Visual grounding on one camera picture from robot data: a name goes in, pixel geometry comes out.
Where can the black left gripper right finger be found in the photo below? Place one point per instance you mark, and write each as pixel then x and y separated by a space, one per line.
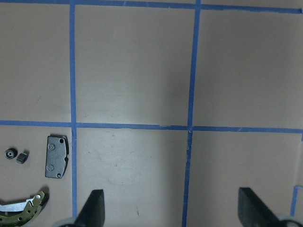
pixel 252 211

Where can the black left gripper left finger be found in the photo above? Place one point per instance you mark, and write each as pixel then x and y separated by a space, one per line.
pixel 93 211

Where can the small black bearing gear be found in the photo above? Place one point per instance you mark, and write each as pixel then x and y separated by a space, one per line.
pixel 11 153
pixel 22 157

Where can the dark grey brake pad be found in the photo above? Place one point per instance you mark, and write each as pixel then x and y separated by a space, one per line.
pixel 57 152

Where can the olive green brake shoe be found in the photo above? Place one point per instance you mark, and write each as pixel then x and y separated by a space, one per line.
pixel 25 210

